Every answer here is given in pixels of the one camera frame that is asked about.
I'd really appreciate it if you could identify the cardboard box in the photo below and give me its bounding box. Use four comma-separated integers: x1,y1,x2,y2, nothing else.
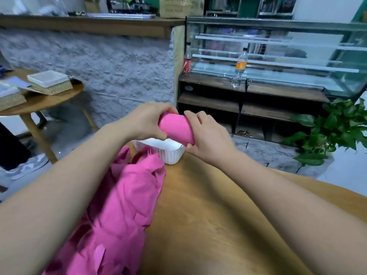
159,0,205,19

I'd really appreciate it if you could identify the white woven plastic basket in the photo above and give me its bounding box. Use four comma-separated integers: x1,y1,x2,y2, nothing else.
133,137,187,165

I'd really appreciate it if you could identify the clear bottle with orange label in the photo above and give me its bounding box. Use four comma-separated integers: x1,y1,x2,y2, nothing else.
231,47,250,89

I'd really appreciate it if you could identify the red label cola bottle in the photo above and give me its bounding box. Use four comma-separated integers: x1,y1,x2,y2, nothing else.
182,43,193,75

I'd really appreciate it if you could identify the person's right hand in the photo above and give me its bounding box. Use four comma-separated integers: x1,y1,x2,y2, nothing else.
182,110,237,168

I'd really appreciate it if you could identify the small round wooden side table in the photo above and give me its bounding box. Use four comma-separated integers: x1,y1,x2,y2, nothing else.
0,68,99,165

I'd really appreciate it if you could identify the white flat tray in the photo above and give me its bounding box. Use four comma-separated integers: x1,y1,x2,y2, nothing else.
86,12,157,21

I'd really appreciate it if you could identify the person's left forearm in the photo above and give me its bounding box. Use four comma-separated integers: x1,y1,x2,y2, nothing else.
0,123,144,275

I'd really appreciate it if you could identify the green potted plant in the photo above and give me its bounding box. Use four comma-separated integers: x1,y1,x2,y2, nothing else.
281,97,367,167

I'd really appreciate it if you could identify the glass display case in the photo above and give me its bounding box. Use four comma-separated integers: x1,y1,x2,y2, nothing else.
185,17,367,101

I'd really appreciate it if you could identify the person's right forearm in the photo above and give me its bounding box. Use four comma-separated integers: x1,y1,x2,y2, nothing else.
221,147,367,275

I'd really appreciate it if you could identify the pink towel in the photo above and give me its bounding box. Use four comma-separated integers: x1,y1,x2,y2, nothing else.
158,112,196,146

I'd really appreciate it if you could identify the wooden bar counter top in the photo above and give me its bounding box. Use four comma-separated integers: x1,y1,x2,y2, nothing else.
0,14,187,39

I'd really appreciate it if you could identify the white shoe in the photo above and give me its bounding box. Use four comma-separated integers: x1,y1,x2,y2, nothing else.
6,153,50,181

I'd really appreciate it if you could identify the person's left hand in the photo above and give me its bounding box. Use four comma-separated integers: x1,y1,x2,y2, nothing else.
117,102,179,141

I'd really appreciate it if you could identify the pile of pink cloths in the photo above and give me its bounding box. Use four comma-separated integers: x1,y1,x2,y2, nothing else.
43,145,167,275

